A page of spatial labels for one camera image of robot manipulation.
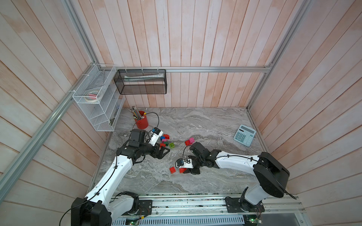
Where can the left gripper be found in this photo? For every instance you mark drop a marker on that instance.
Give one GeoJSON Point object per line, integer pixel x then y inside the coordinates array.
{"type": "Point", "coordinates": [160, 155]}

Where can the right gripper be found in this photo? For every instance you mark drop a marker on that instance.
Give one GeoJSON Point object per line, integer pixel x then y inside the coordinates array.
{"type": "Point", "coordinates": [192, 171]}

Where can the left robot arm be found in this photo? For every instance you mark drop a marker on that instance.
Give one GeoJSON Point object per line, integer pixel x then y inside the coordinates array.
{"type": "Point", "coordinates": [96, 208]}

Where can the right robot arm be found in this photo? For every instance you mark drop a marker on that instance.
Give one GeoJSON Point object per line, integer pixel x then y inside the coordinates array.
{"type": "Point", "coordinates": [272, 176]}

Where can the red pen cup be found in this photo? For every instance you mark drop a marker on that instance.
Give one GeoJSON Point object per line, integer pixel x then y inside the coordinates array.
{"type": "Point", "coordinates": [142, 123]}

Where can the pens in cup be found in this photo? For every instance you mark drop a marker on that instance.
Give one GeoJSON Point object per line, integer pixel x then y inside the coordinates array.
{"type": "Point", "coordinates": [137, 115]}

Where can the grey calculator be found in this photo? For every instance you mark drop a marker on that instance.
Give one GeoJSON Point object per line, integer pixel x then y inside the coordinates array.
{"type": "Point", "coordinates": [244, 135]}

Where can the black mesh basket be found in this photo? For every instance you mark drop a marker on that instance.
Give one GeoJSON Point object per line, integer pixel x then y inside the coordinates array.
{"type": "Point", "coordinates": [141, 81]}

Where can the tape roll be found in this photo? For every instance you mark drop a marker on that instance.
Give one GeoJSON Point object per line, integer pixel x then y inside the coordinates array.
{"type": "Point", "coordinates": [93, 96]}

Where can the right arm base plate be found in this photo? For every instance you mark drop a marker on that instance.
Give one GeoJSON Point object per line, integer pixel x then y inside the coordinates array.
{"type": "Point", "coordinates": [237, 205]}

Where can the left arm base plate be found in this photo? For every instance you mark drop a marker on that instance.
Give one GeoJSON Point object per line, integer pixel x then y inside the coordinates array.
{"type": "Point", "coordinates": [141, 208]}

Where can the white wire shelf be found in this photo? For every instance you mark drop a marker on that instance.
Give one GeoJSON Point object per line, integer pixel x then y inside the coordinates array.
{"type": "Point", "coordinates": [102, 115]}

